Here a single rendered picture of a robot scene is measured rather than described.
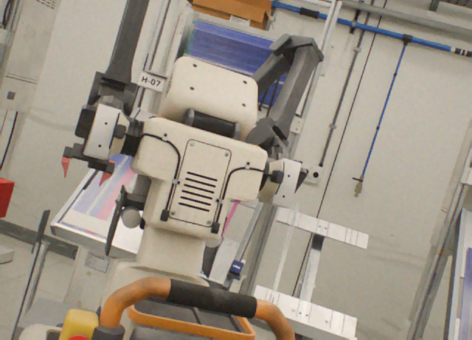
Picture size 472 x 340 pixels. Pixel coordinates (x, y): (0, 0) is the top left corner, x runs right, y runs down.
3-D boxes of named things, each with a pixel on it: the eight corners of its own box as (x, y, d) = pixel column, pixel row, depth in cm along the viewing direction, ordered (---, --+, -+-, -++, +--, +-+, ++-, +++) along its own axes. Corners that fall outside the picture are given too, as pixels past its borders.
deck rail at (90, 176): (56, 236, 219) (54, 226, 215) (51, 234, 220) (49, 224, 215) (141, 118, 266) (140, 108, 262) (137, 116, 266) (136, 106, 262)
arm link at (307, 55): (318, 24, 167) (332, 50, 173) (279, 33, 176) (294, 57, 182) (265, 145, 145) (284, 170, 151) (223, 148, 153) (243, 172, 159)
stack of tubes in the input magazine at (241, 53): (287, 110, 244) (306, 49, 243) (175, 77, 253) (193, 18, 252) (290, 113, 257) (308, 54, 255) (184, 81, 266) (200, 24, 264)
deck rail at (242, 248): (226, 296, 207) (227, 288, 203) (220, 295, 208) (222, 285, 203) (282, 161, 254) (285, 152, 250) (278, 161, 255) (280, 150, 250)
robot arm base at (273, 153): (263, 160, 138) (308, 173, 141) (261, 138, 144) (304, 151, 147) (248, 184, 143) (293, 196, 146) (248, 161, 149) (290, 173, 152)
